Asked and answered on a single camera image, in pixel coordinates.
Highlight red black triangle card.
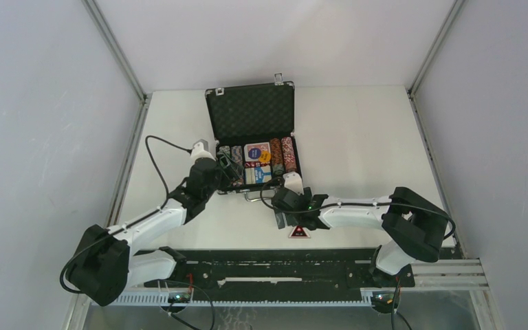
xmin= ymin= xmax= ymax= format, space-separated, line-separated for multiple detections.
xmin=289 ymin=225 xmax=310 ymax=239

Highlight blue playing card box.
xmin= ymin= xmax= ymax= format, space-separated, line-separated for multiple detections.
xmin=244 ymin=165 xmax=272 ymax=184

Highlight orange blind button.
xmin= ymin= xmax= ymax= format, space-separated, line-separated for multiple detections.
xmin=258 ymin=151 xmax=272 ymax=164

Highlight red playing card deck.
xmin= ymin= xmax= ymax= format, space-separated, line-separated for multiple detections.
xmin=244 ymin=142 xmax=270 ymax=161

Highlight black aluminium poker case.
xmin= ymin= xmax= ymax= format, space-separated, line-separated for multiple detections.
xmin=204 ymin=72 xmax=303 ymax=202

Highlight purple blind button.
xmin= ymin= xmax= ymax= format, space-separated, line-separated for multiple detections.
xmin=246 ymin=147 xmax=263 ymax=162

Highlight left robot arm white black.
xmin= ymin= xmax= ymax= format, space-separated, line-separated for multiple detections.
xmin=60 ymin=156 xmax=240 ymax=306

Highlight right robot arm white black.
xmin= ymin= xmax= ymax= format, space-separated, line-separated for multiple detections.
xmin=266 ymin=187 xmax=456 ymax=286

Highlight red dice in case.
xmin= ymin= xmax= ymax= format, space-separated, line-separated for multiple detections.
xmin=244 ymin=161 xmax=270 ymax=168

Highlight blue-white chip row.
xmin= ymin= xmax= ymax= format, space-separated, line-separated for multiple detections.
xmin=231 ymin=146 xmax=244 ymax=186

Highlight green chip row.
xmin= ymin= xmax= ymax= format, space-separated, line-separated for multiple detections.
xmin=217 ymin=146 xmax=231 ymax=158

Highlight red-white chip row top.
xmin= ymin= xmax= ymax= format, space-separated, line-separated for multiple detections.
xmin=281 ymin=137 xmax=297 ymax=172

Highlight orange chip row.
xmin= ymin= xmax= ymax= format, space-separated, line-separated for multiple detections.
xmin=269 ymin=138 xmax=284 ymax=170

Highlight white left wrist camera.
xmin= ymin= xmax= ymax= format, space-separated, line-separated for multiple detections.
xmin=190 ymin=139 xmax=215 ymax=162

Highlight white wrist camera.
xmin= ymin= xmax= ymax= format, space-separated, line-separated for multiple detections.
xmin=190 ymin=139 xmax=215 ymax=162
xmin=283 ymin=172 xmax=304 ymax=195

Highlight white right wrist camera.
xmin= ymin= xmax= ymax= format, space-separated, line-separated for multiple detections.
xmin=283 ymin=172 xmax=304 ymax=195

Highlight left black cable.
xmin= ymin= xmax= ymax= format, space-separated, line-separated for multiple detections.
xmin=58 ymin=135 xmax=193 ymax=295

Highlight black mounting rail base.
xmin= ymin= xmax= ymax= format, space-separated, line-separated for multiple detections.
xmin=143 ymin=248 xmax=415 ymax=303

